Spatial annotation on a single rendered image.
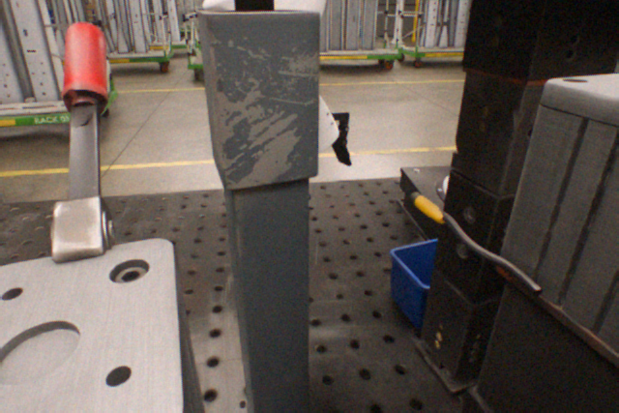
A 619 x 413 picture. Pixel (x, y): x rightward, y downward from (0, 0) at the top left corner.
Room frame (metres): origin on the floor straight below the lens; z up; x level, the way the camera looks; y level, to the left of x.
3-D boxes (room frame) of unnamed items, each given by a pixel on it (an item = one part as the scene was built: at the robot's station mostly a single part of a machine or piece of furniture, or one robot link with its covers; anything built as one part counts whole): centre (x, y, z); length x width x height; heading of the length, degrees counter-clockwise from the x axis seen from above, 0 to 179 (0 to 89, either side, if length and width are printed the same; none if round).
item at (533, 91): (0.36, -0.21, 0.92); 0.10 x 0.08 x 0.45; 110
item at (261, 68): (0.27, 0.04, 0.92); 0.08 x 0.08 x 0.44; 20
